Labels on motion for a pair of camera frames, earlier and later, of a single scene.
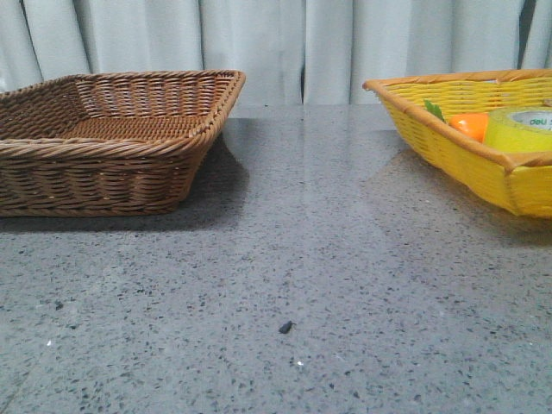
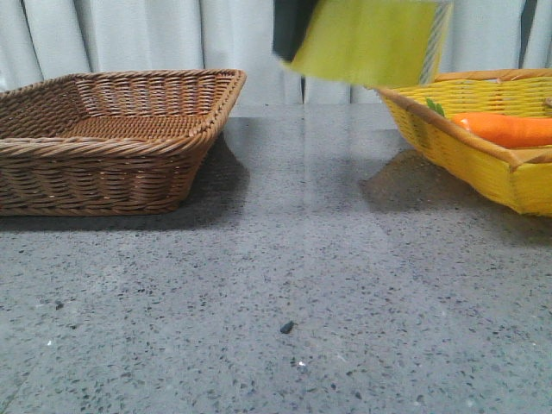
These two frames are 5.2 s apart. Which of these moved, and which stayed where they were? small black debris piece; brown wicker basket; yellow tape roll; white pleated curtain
Moved: yellow tape roll
Stayed: brown wicker basket; small black debris piece; white pleated curtain
